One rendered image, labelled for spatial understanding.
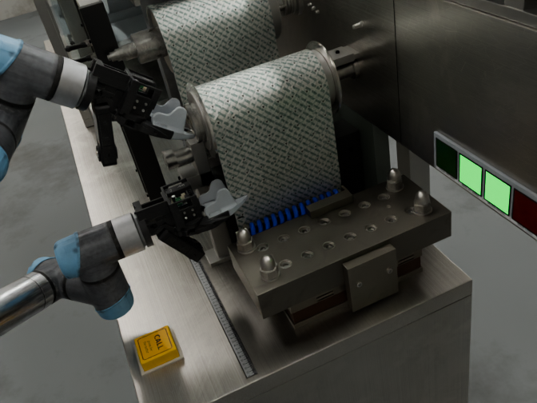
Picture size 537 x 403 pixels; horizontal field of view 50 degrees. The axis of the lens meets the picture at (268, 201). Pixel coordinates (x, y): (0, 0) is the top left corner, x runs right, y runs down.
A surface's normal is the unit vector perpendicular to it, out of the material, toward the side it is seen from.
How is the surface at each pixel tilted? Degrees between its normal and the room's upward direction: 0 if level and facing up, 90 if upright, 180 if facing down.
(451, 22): 90
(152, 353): 0
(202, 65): 92
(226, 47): 92
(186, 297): 0
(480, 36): 90
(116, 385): 0
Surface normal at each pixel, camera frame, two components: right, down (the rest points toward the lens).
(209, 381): -0.18, -0.80
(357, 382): 0.38, 0.48
